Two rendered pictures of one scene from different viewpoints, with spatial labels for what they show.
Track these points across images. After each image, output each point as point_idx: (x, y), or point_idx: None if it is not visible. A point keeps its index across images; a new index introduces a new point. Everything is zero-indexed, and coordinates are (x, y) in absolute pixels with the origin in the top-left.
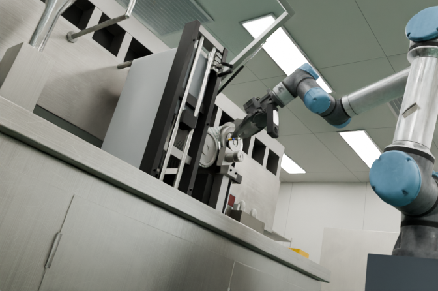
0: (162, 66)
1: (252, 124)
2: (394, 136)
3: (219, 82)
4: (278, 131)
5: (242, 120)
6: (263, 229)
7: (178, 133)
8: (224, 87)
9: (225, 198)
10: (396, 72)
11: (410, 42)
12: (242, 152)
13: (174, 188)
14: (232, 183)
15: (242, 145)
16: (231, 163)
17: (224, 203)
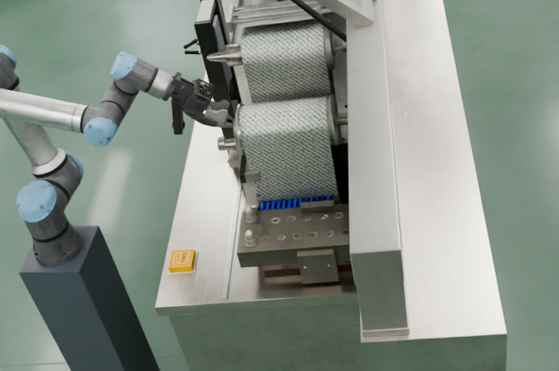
0: (264, 24)
1: (209, 113)
2: (54, 145)
3: (203, 59)
4: (173, 127)
5: (215, 104)
6: (238, 259)
7: (279, 100)
8: (329, 30)
9: (259, 193)
10: (22, 92)
11: (12, 69)
12: (217, 140)
13: (193, 129)
14: (254, 181)
15: (239, 139)
16: (237, 151)
17: (259, 198)
